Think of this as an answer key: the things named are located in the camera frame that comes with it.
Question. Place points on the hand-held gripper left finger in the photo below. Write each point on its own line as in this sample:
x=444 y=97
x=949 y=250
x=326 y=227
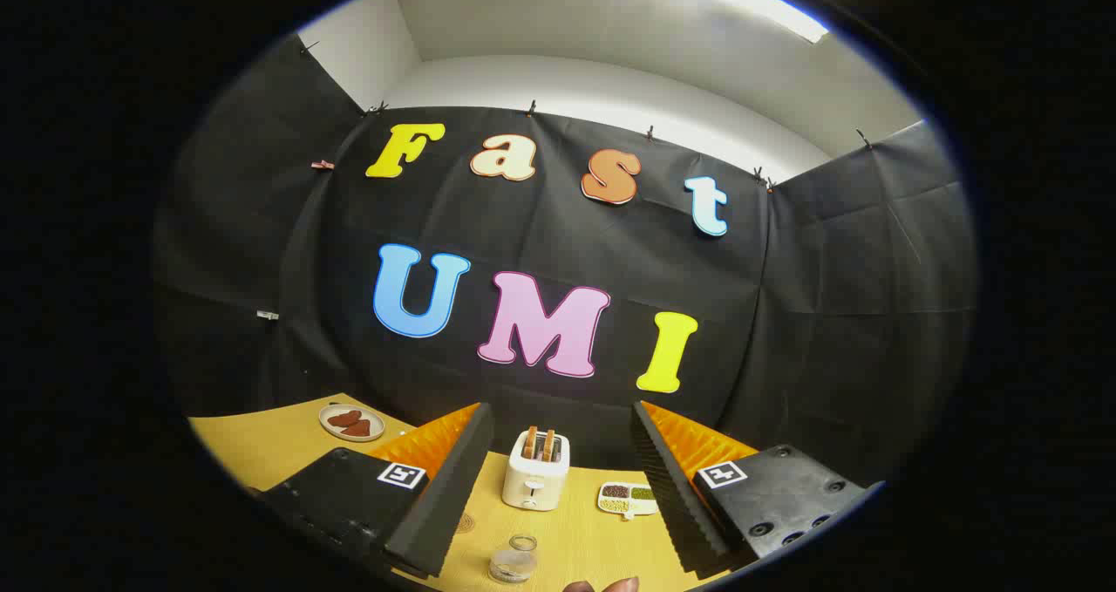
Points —
x=440 y=505

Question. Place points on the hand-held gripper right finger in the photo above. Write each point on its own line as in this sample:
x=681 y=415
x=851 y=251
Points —
x=676 y=505

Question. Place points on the round wooden coaster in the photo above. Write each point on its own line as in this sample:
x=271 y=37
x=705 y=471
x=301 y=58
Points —
x=466 y=522

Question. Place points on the clear plastic juice bottle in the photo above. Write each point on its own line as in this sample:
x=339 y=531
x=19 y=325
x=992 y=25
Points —
x=513 y=564

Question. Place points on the white divided spice dish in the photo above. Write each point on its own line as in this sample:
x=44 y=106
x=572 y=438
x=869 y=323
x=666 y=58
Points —
x=626 y=499

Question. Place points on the white toaster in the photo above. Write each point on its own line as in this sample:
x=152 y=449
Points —
x=534 y=483

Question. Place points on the toast slice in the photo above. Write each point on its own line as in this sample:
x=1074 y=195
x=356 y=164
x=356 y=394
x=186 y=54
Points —
x=548 y=445
x=529 y=443

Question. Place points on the brown food piece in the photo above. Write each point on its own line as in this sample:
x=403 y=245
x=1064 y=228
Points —
x=358 y=429
x=344 y=418

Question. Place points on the small cream plate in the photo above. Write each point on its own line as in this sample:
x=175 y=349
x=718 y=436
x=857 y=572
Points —
x=330 y=426

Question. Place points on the wooden table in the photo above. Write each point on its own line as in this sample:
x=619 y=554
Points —
x=261 y=448

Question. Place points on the black backdrop cloth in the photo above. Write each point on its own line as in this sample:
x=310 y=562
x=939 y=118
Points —
x=540 y=252

